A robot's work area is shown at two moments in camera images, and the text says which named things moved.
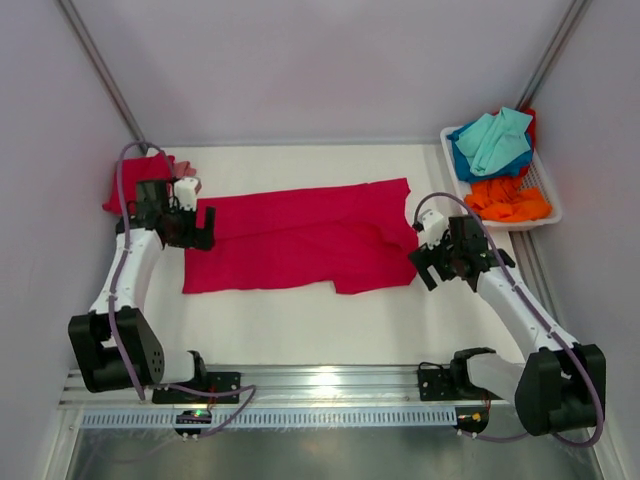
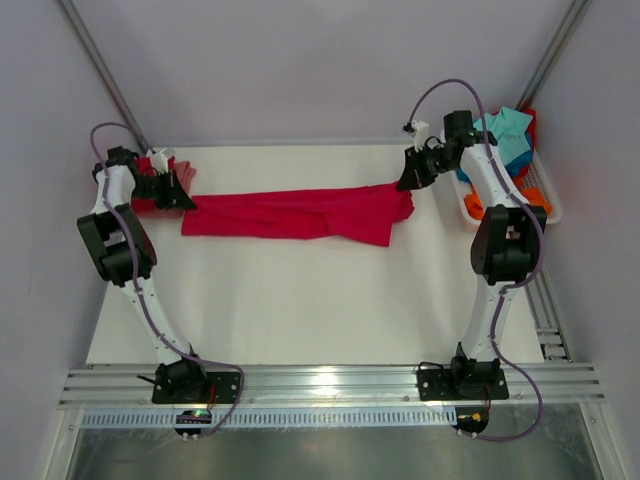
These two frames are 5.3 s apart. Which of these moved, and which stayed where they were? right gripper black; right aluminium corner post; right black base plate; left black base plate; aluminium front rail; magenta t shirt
Moved: magenta t shirt; right gripper black
Stayed: right aluminium corner post; left black base plate; aluminium front rail; right black base plate
